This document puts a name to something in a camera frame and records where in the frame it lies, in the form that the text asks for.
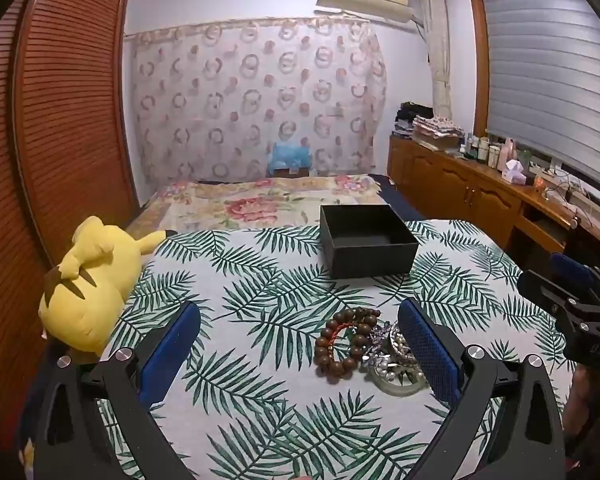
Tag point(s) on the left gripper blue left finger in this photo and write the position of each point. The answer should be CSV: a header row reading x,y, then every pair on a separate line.
x,y
162,352

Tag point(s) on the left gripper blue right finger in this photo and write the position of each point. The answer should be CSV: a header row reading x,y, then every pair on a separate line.
x,y
436,350

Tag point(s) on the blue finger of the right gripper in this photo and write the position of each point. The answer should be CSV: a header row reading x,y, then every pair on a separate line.
x,y
568,269
551,298

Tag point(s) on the black jewelry box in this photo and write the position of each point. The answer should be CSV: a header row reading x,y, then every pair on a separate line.
x,y
364,241

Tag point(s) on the person's right hand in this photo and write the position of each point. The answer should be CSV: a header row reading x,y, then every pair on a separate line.
x,y
583,401

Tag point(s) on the wooden sideboard cabinet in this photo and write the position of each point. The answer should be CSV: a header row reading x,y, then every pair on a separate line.
x,y
527,223

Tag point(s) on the pink tissue box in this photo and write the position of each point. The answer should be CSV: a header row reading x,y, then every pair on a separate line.
x,y
513,172

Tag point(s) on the yellow Pikachu plush toy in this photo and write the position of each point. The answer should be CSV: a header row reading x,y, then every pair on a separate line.
x,y
85,294

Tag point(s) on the bottles on sideboard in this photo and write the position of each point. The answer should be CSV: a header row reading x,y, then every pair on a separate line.
x,y
492,151

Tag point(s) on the palm leaf print cloth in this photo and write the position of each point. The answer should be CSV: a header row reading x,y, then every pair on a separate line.
x,y
249,402

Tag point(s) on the floral bed cover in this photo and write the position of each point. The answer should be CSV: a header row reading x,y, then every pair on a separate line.
x,y
268,203

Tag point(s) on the grey window blind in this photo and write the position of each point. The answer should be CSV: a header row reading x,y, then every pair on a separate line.
x,y
544,88

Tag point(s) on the stack of folded clothes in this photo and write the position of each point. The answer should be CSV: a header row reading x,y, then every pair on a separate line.
x,y
419,123

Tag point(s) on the blue plush toy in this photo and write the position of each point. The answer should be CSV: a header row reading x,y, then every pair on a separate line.
x,y
289,159

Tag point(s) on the brown louvered wardrobe door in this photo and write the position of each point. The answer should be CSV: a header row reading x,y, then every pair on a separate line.
x,y
63,155

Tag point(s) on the circle patterned curtain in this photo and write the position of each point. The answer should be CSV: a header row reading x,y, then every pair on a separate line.
x,y
211,100

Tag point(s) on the beige side curtain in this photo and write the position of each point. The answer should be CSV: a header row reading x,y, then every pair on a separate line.
x,y
436,25

